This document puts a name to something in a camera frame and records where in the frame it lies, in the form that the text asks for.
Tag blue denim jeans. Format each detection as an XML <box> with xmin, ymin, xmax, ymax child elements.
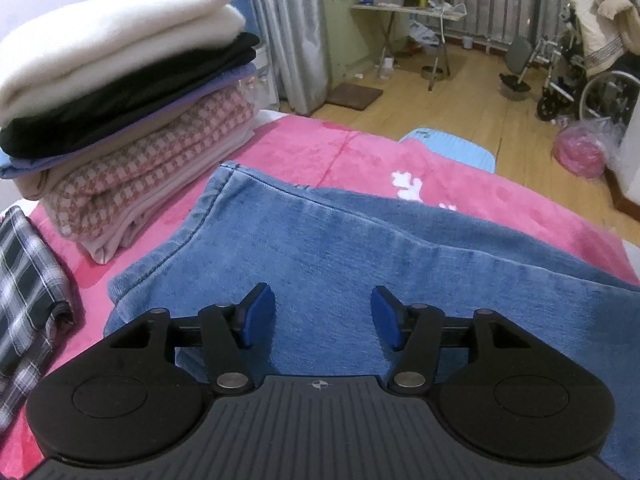
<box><xmin>105</xmin><ymin>162</ymin><xmax>639</xmax><ymax>478</ymax></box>

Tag light blue plastic stool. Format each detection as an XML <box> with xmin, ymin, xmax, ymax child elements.
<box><xmin>400</xmin><ymin>128</ymin><xmax>496</xmax><ymax>174</ymax></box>

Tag pink patterned folded garment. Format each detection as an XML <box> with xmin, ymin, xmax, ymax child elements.
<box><xmin>16</xmin><ymin>82</ymin><xmax>258</xmax><ymax>264</ymax></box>

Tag black white plaid garment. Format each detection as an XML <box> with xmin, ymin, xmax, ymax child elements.
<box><xmin>1</xmin><ymin>206</ymin><xmax>74</xmax><ymax>432</ymax></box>

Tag pink floral bed blanket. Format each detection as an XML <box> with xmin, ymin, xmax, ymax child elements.
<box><xmin>0</xmin><ymin>112</ymin><xmax>640</xmax><ymax>478</ymax></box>

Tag brown floor mat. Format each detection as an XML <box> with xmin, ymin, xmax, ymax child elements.
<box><xmin>326</xmin><ymin>82</ymin><xmax>383</xmax><ymax>112</ymax></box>

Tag pink plastic bag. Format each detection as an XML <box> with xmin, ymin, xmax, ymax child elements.
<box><xmin>551</xmin><ymin>117</ymin><xmax>625</xmax><ymax>180</ymax></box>

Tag black folded garment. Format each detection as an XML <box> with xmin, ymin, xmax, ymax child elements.
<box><xmin>1</xmin><ymin>32</ymin><xmax>259</xmax><ymax>160</ymax></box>

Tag wheelchair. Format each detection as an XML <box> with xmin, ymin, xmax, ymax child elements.
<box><xmin>500</xmin><ymin>6</ymin><xmax>639</xmax><ymax>126</ymax></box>

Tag white folded sweater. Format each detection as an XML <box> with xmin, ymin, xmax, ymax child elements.
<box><xmin>1</xmin><ymin>0</ymin><xmax>245</xmax><ymax>126</ymax></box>

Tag cluttered side table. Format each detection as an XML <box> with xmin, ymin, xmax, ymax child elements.
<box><xmin>352</xmin><ymin>0</ymin><xmax>468</xmax><ymax>91</ymax></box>

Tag grey curtain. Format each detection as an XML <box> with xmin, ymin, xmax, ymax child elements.
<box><xmin>254</xmin><ymin>0</ymin><xmax>331</xmax><ymax>116</ymax></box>

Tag beige coat on wheelchair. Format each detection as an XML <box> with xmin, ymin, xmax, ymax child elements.
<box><xmin>568</xmin><ymin>0</ymin><xmax>639</xmax><ymax>77</ymax></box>

